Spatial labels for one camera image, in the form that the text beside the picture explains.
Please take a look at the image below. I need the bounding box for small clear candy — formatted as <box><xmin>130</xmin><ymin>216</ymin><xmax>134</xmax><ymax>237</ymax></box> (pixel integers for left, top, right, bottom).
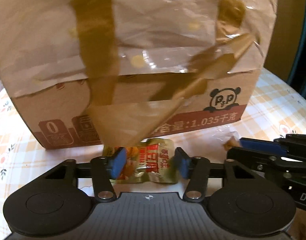
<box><xmin>214</xmin><ymin>129</ymin><xmax>241</xmax><ymax>152</ymax></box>

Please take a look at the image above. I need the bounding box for gold red tofu snack packet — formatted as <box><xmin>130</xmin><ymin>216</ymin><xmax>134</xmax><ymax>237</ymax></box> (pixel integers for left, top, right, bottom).
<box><xmin>111</xmin><ymin>138</ymin><xmax>178</xmax><ymax>184</ymax></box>

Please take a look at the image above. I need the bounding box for yellow checkered tablecloth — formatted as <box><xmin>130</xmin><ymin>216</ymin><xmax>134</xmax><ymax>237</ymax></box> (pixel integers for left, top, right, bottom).
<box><xmin>0</xmin><ymin>69</ymin><xmax>306</xmax><ymax>239</ymax></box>

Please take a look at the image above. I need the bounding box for cardboard box with plastic liner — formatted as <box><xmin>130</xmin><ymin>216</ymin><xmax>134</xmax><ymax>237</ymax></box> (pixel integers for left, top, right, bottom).
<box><xmin>0</xmin><ymin>0</ymin><xmax>277</xmax><ymax>149</ymax></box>

